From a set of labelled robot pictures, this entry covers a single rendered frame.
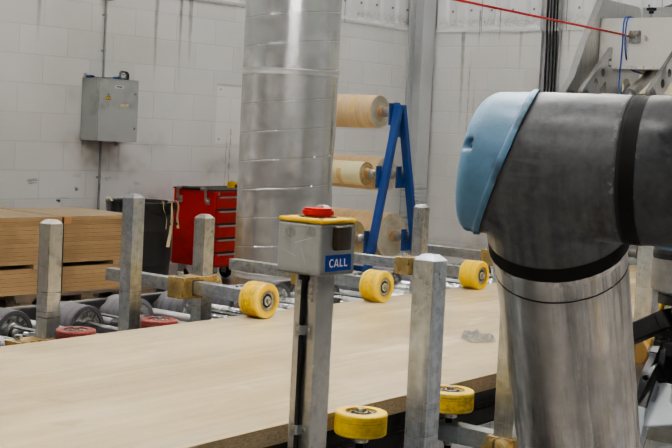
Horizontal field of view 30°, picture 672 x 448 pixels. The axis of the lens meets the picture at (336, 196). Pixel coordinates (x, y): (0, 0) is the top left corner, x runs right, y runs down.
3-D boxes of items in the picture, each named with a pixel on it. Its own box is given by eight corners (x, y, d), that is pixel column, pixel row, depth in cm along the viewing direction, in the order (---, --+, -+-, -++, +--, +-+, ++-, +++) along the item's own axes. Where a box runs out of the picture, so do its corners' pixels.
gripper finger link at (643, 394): (641, 402, 158) (664, 342, 162) (630, 400, 159) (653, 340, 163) (655, 419, 161) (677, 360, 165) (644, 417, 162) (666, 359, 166)
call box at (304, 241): (354, 279, 157) (357, 217, 157) (319, 283, 152) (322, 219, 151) (310, 273, 162) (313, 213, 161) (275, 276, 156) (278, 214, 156)
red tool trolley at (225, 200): (266, 281, 1079) (271, 187, 1075) (209, 288, 1017) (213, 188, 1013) (224, 275, 1106) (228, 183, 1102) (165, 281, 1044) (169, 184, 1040)
